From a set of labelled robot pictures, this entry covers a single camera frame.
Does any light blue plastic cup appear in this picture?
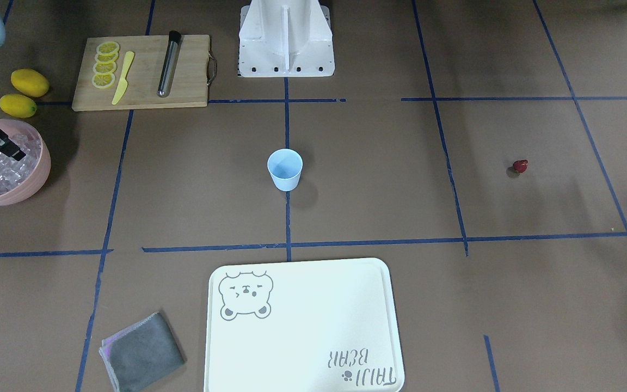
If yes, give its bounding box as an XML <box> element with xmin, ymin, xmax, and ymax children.
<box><xmin>267</xmin><ymin>149</ymin><xmax>303</xmax><ymax>192</ymax></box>

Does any pink bowl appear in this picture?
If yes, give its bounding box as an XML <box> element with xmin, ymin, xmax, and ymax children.
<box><xmin>0</xmin><ymin>119</ymin><xmax>51</xmax><ymax>206</ymax></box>

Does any lower whole lemon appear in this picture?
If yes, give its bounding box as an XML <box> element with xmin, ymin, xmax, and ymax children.
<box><xmin>0</xmin><ymin>94</ymin><xmax>38</xmax><ymax>119</ymax></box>

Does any whole lemon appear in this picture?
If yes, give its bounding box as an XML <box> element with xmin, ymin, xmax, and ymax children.
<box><xmin>0</xmin><ymin>94</ymin><xmax>38</xmax><ymax>119</ymax></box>
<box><xmin>10</xmin><ymin>69</ymin><xmax>50</xmax><ymax>99</ymax></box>

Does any upper whole lemon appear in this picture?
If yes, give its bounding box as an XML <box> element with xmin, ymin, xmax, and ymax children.
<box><xmin>10</xmin><ymin>69</ymin><xmax>50</xmax><ymax>99</ymax></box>

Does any red strawberry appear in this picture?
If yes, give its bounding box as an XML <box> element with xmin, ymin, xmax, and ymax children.
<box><xmin>512</xmin><ymin>160</ymin><xmax>529</xmax><ymax>174</ymax></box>

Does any yellow plastic knife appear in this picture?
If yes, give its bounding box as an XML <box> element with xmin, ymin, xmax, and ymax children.
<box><xmin>111</xmin><ymin>51</ymin><xmax>135</xmax><ymax>105</ymax></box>

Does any steel muddler black tip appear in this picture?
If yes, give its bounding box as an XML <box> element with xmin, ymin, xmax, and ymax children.
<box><xmin>157</xmin><ymin>30</ymin><xmax>182</xmax><ymax>99</ymax></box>

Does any wooden cutting board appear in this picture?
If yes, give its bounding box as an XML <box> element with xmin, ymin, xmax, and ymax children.
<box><xmin>71</xmin><ymin>35</ymin><xmax>216</xmax><ymax>112</ymax></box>

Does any grey folded cloth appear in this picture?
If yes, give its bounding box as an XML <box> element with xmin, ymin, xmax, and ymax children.
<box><xmin>98</xmin><ymin>311</ymin><xmax>185</xmax><ymax>391</ymax></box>

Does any cream bear tray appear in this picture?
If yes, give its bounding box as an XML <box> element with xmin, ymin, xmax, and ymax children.
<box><xmin>204</xmin><ymin>258</ymin><xmax>405</xmax><ymax>391</ymax></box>

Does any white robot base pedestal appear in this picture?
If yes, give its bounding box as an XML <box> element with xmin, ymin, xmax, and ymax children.
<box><xmin>237</xmin><ymin>1</ymin><xmax>335</xmax><ymax>78</ymax></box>

